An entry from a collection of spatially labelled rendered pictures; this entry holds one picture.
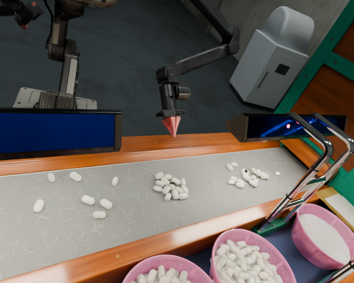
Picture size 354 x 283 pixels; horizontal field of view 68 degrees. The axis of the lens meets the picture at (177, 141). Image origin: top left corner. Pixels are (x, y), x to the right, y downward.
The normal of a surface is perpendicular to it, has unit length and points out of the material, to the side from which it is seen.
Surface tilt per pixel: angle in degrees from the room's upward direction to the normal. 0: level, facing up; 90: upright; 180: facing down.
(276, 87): 90
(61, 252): 0
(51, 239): 0
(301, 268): 0
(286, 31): 71
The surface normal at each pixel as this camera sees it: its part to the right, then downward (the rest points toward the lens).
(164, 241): 0.35, -0.76
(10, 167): 0.58, -0.07
